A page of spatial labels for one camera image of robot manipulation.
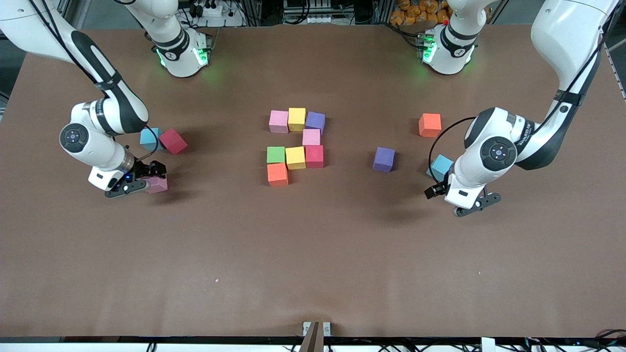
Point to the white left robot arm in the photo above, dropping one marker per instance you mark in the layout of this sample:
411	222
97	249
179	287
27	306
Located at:
562	34

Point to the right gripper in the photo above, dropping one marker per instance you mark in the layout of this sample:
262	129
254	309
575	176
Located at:
145	170

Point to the bag of orange fruit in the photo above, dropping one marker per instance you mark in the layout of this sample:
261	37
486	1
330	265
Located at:
415	12

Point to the pink foam cube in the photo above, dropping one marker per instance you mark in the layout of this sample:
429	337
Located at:
311	137
279	121
159	185

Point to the purple foam cube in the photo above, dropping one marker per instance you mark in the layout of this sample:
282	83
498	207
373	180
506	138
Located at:
384	160
315	121

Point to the red foam cube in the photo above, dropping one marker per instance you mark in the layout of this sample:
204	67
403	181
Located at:
314	156
172	141

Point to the blue foam cube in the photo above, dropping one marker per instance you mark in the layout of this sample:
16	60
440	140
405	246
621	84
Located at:
148	138
440	166

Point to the metal table edge bracket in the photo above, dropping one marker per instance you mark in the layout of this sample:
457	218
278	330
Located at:
316	335

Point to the orange foam cube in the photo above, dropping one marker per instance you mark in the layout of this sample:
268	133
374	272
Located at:
278	174
430	125

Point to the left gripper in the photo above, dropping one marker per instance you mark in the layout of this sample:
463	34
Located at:
432	191

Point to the silver equipment rack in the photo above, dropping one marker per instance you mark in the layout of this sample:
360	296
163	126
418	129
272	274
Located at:
313	10

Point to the green foam cube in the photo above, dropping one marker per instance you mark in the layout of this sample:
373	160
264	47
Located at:
276	154

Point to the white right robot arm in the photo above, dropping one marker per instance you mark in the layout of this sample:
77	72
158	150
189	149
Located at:
110	105

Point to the yellow foam cube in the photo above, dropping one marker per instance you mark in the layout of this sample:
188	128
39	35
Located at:
297	119
295	157

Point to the white power strip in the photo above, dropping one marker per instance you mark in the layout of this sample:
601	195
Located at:
210	9

